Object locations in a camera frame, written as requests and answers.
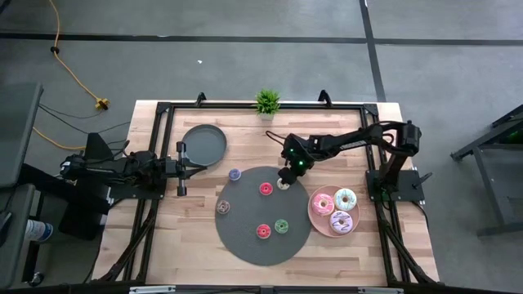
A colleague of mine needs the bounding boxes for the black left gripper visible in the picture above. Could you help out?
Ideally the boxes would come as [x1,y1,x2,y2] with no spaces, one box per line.
[163,140,208,197]

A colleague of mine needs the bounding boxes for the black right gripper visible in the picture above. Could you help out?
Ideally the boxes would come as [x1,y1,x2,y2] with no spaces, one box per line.
[276,132,316,186]

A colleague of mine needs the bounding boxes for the large pink iced donut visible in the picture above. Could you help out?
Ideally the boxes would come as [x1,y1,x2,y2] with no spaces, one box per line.
[311,193,335,217]

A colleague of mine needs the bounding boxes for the large purple iced donut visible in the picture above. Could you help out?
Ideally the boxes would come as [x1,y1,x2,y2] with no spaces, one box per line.
[329,210,354,235]

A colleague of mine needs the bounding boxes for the large white iced donut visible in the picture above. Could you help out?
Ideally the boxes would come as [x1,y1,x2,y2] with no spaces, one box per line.
[333,188,358,212]

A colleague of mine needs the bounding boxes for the grey round plate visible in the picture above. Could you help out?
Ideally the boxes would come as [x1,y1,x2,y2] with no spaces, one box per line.
[181,123,228,167]

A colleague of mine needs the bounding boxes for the pink round plate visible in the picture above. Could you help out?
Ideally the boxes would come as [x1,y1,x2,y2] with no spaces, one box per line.
[306,184,361,238]

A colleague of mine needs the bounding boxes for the green plant in white pot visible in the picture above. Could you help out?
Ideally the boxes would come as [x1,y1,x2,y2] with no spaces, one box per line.
[254,89,282,122]

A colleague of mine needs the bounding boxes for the round grey woven placemat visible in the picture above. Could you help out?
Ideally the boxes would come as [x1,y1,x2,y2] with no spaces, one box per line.
[214,165,312,267]

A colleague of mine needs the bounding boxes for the black slanted panel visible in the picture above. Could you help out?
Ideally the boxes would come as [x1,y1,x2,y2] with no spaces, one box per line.
[59,132,115,242]

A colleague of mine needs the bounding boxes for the white bottle with blue cap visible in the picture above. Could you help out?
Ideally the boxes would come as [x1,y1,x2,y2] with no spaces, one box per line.
[23,219,54,243]

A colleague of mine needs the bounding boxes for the grey desk top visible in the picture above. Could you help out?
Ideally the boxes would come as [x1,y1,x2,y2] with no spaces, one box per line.
[0,183,37,289]
[0,81,44,189]

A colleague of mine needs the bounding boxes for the black metal stand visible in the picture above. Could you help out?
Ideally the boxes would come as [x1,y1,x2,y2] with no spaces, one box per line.
[450,104,523,238]

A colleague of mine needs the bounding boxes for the black looped gripper cable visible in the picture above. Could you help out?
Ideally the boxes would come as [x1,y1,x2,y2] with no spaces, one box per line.
[265,130,288,150]

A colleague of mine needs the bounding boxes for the black aluminium table frame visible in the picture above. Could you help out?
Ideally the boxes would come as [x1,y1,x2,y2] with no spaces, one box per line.
[92,90,440,287]

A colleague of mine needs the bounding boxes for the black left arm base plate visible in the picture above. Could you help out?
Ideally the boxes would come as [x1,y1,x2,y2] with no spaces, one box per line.
[108,179,168,201]

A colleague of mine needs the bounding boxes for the yellow extension cable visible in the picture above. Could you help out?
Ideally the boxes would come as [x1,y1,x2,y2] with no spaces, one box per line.
[32,126,87,150]
[47,0,110,111]

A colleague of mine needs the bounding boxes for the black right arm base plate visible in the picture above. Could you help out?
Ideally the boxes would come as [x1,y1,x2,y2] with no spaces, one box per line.
[365,169,433,203]

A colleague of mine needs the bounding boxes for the silver metal bracket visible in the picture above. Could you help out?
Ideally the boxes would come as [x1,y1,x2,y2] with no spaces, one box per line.
[358,287,405,294]
[129,285,177,294]

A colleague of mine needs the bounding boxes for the thin black cable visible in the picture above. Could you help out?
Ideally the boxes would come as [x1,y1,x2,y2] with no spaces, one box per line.
[38,106,132,136]

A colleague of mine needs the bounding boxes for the black desk leg frame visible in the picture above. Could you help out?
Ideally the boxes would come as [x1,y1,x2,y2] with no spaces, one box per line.
[18,163,111,287]

